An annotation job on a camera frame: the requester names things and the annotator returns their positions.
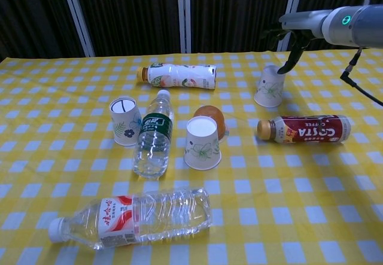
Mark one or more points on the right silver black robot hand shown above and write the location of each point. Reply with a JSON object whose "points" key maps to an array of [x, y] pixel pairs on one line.
{"points": [[302, 21]]}

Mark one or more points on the tall floral paper cup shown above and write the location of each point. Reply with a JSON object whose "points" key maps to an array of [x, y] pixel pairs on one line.
{"points": [[269, 90]]}

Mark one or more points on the short wide floral paper cup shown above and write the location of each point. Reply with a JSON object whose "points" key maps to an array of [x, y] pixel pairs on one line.
{"points": [[202, 145]]}

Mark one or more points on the paper cup with black circle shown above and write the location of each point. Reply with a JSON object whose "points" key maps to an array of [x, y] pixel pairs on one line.
{"points": [[124, 124]]}

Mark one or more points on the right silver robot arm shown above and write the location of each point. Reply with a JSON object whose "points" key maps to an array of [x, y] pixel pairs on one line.
{"points": [[362, 25]]}

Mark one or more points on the orange jelly cup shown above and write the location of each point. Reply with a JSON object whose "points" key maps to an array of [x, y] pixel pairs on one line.
{"points": [[217, 117]]}

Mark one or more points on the red Costa coffee bottle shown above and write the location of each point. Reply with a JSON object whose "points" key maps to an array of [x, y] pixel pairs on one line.
{"points": [[305, 129]]}

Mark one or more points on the white peach drink bottle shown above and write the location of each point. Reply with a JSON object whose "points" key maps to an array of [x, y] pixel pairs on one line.
{"points": [[176, 76]]}

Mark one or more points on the yellow white checkered tablecloth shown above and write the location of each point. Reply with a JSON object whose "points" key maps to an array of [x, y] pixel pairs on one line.
{"points": [[284, 193]]}

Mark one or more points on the green label water bottle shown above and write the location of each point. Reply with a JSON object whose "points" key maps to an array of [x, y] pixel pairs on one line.
{"points": [[154, 139]]}

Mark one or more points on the red label water bottle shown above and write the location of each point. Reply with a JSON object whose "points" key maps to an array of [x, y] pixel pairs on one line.
{"points": [[134, 220]]}

